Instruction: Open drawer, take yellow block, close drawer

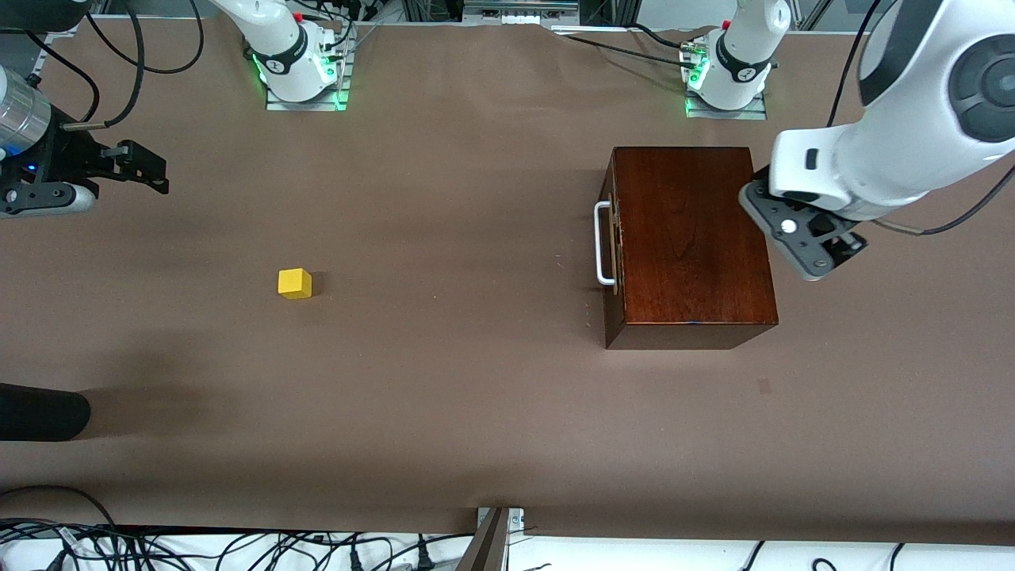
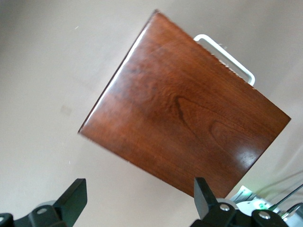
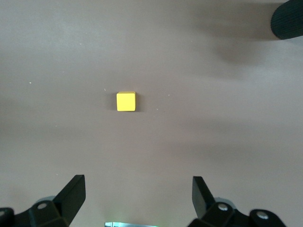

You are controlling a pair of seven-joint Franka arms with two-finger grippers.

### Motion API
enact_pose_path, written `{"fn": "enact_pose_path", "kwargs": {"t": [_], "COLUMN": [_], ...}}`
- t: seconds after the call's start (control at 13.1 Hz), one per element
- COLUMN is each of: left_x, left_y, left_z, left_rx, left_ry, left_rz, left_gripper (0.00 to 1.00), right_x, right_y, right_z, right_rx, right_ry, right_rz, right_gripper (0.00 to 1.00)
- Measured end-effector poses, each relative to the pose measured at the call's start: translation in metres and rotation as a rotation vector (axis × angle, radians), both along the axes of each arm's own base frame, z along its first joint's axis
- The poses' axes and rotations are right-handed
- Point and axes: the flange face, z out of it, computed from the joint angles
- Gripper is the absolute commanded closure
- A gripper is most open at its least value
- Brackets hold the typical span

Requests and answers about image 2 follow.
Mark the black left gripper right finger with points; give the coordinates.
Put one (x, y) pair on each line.
(206, 203)

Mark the dark brown wooden cabinet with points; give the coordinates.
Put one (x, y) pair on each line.
(177, 113)

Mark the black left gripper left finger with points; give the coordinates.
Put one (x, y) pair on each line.
(71, 201)

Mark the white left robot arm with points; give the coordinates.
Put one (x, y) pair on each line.
(251, 205)

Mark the small clear tape piece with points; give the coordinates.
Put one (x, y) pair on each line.
(66, 110)

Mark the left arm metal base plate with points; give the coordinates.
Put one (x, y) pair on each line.
(246, 192)

